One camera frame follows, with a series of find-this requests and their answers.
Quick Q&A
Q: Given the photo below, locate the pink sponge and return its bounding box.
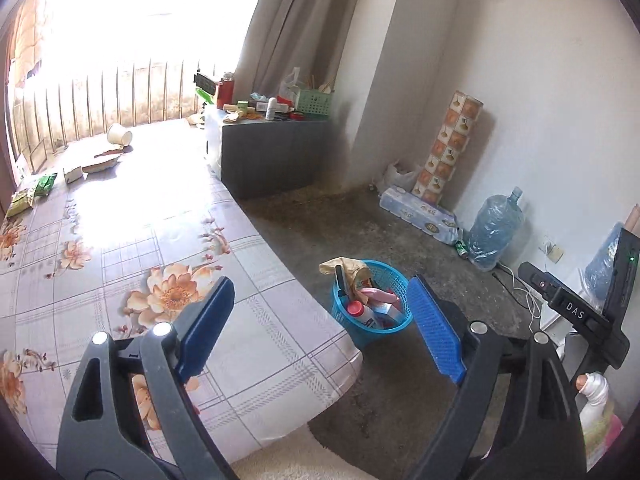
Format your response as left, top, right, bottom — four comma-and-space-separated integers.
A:
357, 285, 401, 311

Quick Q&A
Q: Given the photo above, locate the tile pattern roll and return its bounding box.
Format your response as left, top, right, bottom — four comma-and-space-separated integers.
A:
411, 91, 485, 207

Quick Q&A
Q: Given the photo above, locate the green plastic organizer basket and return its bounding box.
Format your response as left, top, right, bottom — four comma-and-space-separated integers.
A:
297, 87, 335, 116

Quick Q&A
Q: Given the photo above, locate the clear blue water jug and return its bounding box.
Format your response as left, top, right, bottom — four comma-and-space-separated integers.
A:
467, 186, 526, 272

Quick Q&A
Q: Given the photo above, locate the grey cabinet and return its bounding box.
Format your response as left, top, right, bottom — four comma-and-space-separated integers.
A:
205, 110, 331, 201

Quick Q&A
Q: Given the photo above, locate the wrapped blue water jug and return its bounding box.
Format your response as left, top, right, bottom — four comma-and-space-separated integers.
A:
584, 222, 626, 306

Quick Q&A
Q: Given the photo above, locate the blue plastic basket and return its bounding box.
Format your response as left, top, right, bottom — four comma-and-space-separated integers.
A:
332, 259, 414, 348

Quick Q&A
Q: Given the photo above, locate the flowered tablecloth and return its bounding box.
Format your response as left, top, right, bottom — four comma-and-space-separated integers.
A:
0, 125, 363, 466

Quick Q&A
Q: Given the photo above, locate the beige curtain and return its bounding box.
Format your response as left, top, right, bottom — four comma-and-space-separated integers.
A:
235, 0, 371, 111

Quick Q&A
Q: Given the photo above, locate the yellow cloth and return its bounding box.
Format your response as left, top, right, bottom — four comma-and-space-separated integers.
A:
319, 256, 373, 301

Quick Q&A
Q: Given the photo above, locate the white bottle pink label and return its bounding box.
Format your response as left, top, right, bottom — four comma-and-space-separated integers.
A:
575, 372, 626, 461

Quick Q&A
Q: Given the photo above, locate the white drink bottle red cap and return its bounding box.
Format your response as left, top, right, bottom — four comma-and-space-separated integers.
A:
346, 300, 376, 331

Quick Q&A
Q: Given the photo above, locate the white paper cup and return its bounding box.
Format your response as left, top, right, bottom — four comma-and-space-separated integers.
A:
106, 122, 133, 148

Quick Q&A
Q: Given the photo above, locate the red thermos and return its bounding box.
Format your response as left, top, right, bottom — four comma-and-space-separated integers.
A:
216, 72, 236, 110

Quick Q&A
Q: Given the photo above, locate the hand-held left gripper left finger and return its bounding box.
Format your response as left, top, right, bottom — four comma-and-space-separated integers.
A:
56, 276, 238, 480

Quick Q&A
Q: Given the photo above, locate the pack of tissue rolls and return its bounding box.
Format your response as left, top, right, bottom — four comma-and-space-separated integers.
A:
379, 186, 461, 246

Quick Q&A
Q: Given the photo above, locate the window railing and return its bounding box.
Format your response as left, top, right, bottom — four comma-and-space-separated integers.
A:
10, 60, 201, 161

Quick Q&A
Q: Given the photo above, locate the thin white plastic bag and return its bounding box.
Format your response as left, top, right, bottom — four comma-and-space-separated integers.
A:
279, 67, 303, 103

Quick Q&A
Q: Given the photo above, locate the white cable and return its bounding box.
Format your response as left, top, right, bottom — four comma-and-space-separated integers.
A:
492, 267, 543, 331

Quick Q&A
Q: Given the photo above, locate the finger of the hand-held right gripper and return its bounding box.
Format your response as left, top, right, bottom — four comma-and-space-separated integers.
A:
518, 261, 608, 333

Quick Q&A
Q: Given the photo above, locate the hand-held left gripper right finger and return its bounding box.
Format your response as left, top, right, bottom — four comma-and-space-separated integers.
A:
406, 275, 587, 480

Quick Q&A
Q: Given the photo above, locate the light green snack packet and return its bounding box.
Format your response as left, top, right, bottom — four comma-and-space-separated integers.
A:
6, 190, 36, 218

